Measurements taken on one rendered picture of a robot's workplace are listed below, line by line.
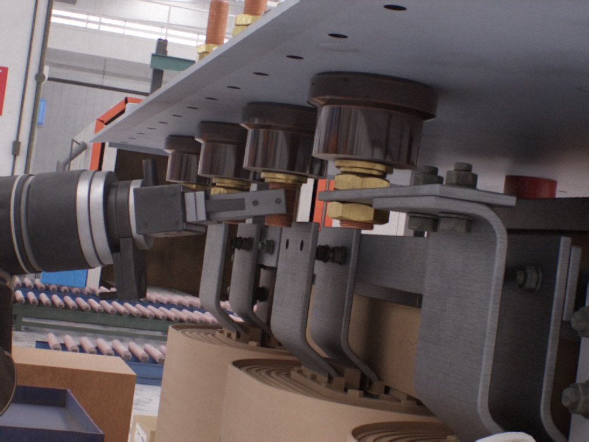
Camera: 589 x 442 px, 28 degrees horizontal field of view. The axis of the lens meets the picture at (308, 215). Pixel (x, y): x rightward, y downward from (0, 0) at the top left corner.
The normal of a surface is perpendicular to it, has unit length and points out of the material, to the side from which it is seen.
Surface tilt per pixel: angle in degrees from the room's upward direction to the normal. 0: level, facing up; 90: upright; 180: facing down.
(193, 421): 90
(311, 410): 90
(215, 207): 84
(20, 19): 90
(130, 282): 112
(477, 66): 180
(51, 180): 43
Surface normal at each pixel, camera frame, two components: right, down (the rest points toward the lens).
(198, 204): -0.07, -0.04
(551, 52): -0.13, 0.99
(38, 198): -0.10, -0.47
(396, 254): -0.95, -0.13
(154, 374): 0.27, 0.00
